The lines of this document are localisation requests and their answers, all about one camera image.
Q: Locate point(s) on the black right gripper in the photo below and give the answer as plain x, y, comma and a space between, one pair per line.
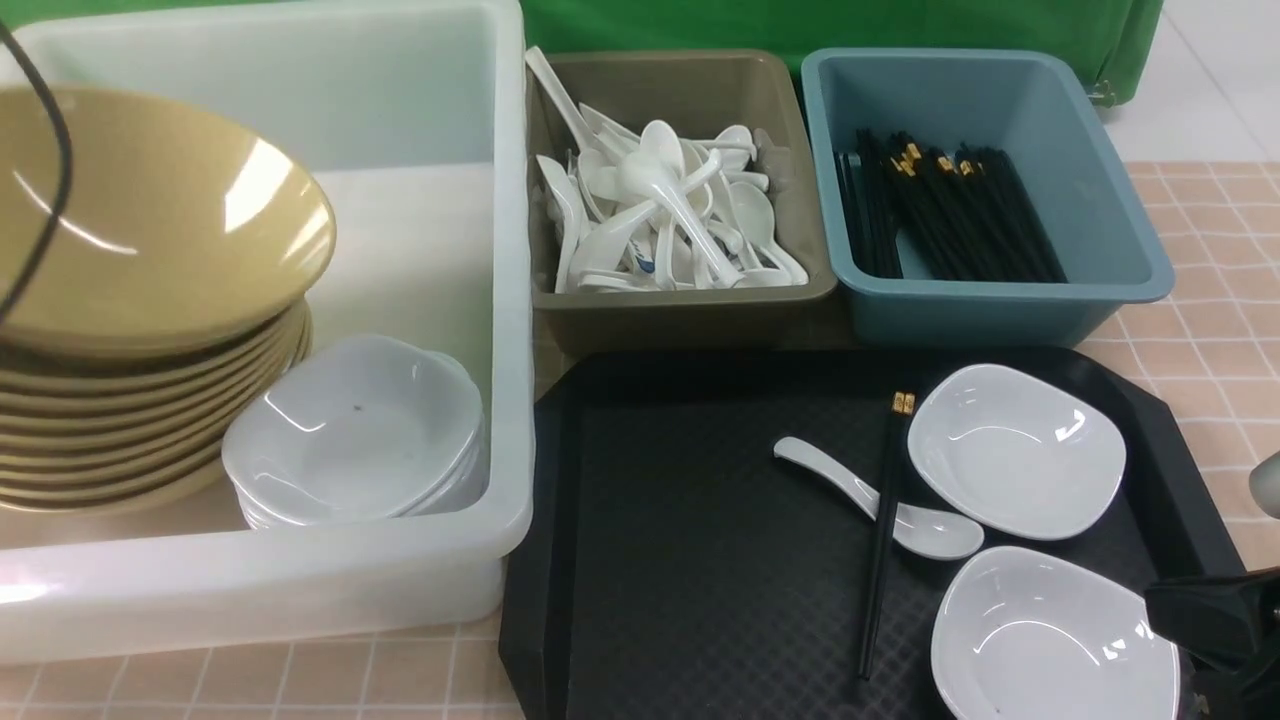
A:
1230, 626

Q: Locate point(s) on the white dish tray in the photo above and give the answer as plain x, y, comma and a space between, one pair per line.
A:
1017, 454
1023, 635

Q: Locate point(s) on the white ceramic soup spoon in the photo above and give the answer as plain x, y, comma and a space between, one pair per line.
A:
933, 534

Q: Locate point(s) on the white dish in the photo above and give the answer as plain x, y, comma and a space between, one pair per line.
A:
367, 424

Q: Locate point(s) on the yellow noodle bowl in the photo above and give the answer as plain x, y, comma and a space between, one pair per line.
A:
182, 229

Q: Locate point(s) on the bundle of black chopsticks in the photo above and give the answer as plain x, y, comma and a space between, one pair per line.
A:
966, 213

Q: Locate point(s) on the blue plastic chopstick bin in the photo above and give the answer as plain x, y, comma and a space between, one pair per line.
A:
1031, 106

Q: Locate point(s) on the black plastic serving tray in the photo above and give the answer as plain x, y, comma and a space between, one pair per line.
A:
675, 569

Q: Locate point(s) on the green cloth backdrop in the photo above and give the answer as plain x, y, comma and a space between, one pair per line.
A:
1106, 44

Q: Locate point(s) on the pile of white spoons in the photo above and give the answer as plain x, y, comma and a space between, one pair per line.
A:
654, 211

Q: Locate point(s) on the brown plastic spoon bin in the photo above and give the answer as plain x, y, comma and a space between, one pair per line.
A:
699, 92

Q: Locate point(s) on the stack of white dishes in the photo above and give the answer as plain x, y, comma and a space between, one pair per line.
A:
463, 485

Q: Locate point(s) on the large white plastic tub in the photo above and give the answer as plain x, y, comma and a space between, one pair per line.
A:
411, 115

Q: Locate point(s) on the stack of yellow bowls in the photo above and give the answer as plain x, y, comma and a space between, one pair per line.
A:
117, 434

